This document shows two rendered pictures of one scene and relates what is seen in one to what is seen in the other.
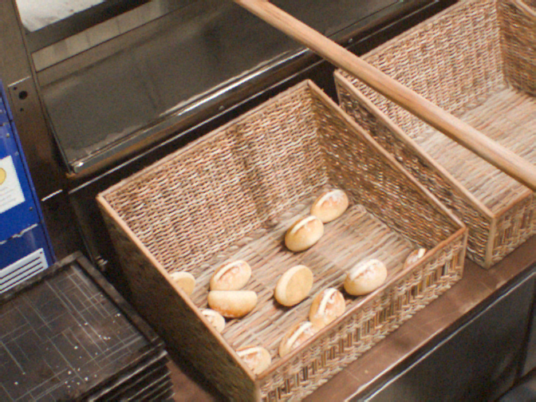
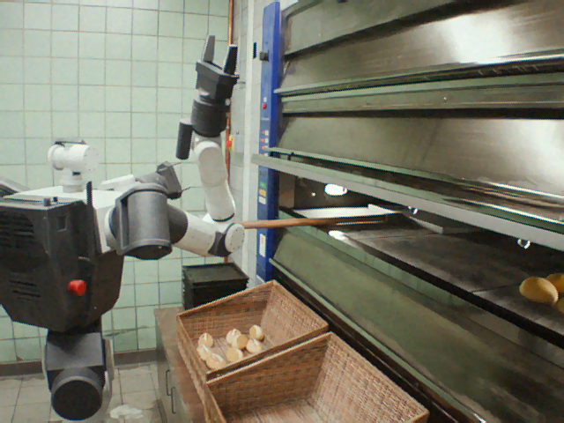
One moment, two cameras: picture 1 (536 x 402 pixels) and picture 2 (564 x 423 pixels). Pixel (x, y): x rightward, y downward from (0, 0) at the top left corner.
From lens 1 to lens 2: 259 cm
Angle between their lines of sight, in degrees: 94
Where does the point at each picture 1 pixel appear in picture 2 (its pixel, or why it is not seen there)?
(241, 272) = (251, 345)
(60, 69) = not seen: hidden behind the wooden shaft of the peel
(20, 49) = (278, 206)
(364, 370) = (181, 370)
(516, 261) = not seen: outside the picture
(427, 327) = (186, 392)
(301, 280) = (233, 355)
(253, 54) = (315, 281)
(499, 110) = not seen: outside the picture
